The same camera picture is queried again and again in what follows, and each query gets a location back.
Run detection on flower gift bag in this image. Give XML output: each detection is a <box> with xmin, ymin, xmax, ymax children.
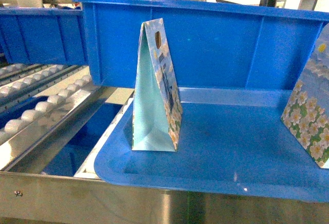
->
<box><xmin>281</xmin><ymin>25</ymin><xmax>328</xmax><ymax>169</ymax></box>
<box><xmin>132</xmin><ymin>18</ymin><xmax>183</xmax><ymax>152</ymax></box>

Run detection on roller conveyor rails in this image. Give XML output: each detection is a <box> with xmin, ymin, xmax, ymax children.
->
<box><xmin>0</xmin><ymin>63</ymin><xmax>108</xmax><ymax>171</ymax></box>

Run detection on large blue plastic bin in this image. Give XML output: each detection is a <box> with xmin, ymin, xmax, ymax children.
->
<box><xmin>74</xmin><ymin>0</ymin><xmax>328</xmax><ymax>90</ymax></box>

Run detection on blue plastic tray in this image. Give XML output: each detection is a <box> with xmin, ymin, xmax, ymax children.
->
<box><xmin>94</xmin><ymin>88</ymin><xmax>328</xmax><ymax>202</ymax></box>

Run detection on blue bin on rollers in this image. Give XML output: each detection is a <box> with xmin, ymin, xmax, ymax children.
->
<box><xmin>1</xmin><ymin>7</ymin><xmax>88</xmax><ymax>66</ymax></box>

